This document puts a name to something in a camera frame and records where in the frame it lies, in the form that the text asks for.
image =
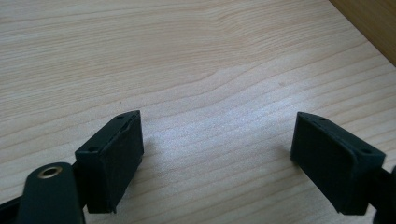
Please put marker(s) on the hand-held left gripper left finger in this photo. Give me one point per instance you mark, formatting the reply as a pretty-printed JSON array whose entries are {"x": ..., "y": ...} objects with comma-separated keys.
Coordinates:
[{"x": 109, "y": 161}]

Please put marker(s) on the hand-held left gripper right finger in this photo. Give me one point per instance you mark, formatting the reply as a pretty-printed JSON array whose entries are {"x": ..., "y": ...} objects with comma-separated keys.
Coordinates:
[{"x": 333, "y": 161}]

